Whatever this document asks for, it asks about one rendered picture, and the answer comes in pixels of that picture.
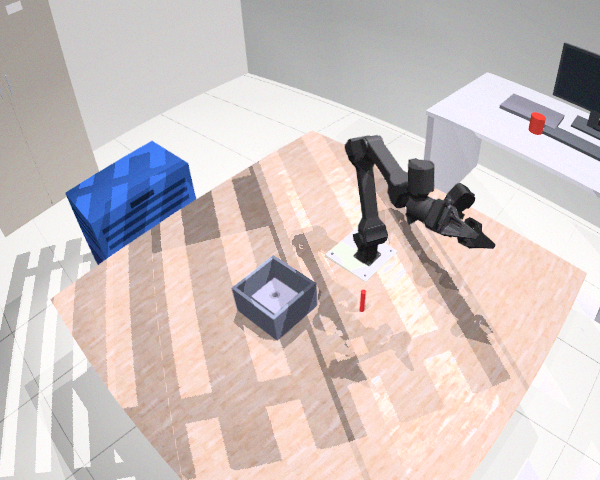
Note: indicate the red peg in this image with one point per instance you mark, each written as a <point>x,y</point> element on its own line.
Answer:
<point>362,301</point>

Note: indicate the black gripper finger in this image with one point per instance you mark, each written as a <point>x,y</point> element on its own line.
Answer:
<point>482,241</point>
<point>452,226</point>

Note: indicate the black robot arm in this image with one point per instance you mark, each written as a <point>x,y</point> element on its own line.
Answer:
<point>405,189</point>

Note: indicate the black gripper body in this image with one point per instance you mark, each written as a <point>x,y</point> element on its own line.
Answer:
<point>433,213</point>

